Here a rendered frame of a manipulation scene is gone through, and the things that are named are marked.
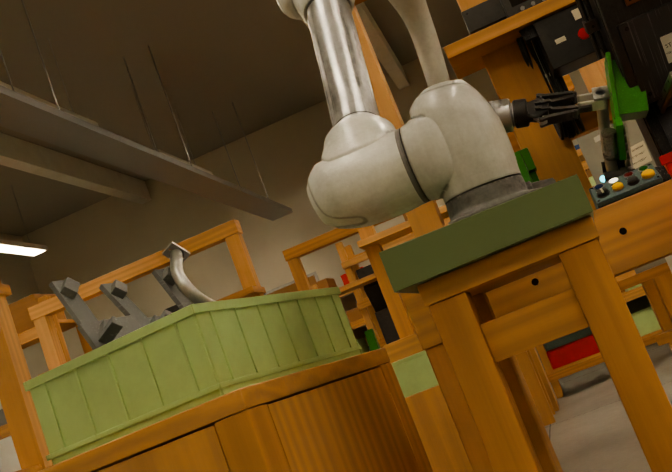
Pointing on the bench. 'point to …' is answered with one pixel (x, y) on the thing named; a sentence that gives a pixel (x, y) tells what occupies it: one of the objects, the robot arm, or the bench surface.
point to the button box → (625, 187)
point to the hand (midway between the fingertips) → (591, 101)
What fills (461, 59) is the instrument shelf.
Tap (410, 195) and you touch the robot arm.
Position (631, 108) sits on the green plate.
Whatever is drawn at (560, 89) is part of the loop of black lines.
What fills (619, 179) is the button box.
